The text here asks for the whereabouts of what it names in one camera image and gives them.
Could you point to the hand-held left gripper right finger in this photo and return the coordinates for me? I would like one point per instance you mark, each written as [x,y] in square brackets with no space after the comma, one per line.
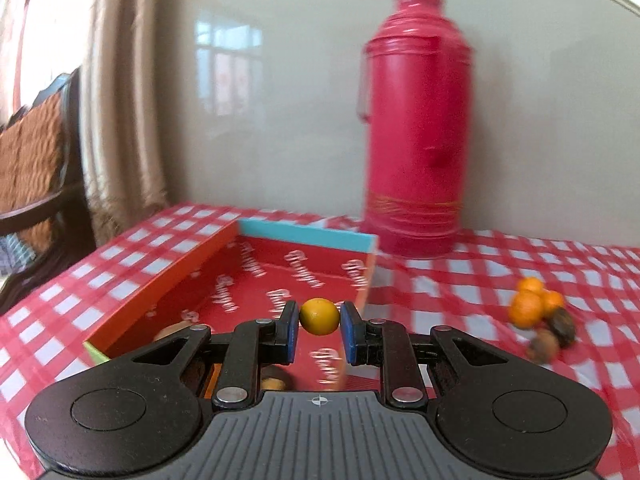
[350,335]

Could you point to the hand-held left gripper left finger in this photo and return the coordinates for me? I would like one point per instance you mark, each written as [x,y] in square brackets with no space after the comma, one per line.
[290,334]

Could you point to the small yellow fruit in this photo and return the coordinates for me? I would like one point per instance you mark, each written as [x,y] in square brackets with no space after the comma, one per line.
[320,316]

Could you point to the colourful cardboard box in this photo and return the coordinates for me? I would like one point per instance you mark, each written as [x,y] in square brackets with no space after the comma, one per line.
[310,275]

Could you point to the brown kiwi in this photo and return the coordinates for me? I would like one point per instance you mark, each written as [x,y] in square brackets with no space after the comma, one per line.
[170,333]

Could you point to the large orange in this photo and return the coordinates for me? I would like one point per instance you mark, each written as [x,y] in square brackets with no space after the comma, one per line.
[525,310]

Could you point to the brown chestnut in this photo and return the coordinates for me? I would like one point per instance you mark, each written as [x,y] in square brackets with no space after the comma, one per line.
[544,346]

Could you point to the small orange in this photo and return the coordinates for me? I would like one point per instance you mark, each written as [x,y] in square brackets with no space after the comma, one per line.
[554,301]

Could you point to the dark chestnut back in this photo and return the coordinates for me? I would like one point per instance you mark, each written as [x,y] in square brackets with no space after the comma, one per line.
[563,327]

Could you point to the red white checked tablecloth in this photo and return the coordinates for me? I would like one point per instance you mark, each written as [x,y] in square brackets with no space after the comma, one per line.
[450,300]

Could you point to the red thermos flask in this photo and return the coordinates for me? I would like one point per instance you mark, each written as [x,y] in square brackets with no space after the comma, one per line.
[417,125]

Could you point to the beige lace-hem curtain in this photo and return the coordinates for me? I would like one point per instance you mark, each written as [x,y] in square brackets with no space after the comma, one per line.
[120,110]

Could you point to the blue plaid seat cushion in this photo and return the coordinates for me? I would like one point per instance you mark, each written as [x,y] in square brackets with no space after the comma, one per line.
[12,255]

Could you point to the wooden armchair with woven back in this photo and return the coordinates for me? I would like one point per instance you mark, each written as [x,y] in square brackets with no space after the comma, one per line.
[35,160]

